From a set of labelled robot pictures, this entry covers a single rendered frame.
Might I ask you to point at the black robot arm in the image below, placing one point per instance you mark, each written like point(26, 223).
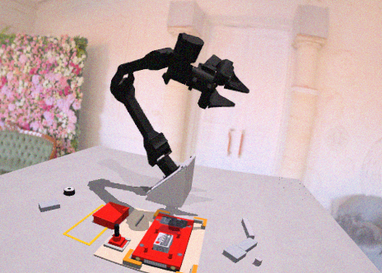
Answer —
point(186, 51)

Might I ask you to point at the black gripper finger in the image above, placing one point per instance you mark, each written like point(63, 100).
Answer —
point(233, 83)
point(220, 101)

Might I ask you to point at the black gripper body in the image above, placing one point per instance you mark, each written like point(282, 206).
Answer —
point(207, 82)

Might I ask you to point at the red car hood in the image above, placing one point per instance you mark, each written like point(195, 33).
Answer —
point(111, 214)

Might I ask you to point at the small black tyre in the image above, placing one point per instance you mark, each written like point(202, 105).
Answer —
point(69, 191)

